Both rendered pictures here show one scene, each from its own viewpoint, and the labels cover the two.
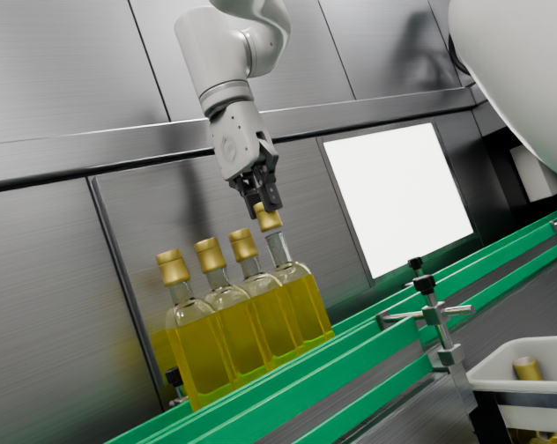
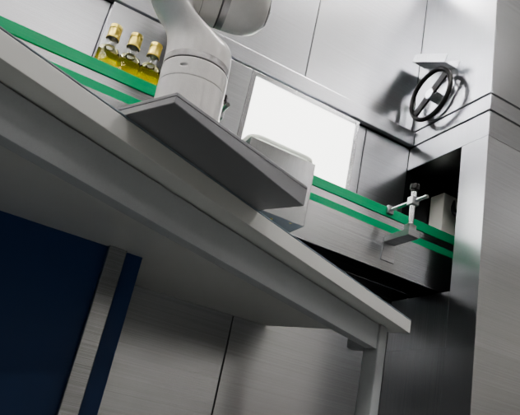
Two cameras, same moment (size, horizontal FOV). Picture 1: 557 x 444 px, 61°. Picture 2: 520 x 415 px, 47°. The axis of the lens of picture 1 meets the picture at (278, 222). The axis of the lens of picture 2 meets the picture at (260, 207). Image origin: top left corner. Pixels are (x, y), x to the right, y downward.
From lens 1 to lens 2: 1.24 m
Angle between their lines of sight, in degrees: 22
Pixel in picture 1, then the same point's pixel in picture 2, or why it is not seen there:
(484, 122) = (412, 160)
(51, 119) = not seen: outside the picture
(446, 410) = not seen: hidden behind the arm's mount
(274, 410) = (107, 68)
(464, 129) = (392, 155)
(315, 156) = (244, 76)
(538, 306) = (327, 223)
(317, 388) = (132, 81)
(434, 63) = (394, 103)
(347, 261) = not seen: hidden behind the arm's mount
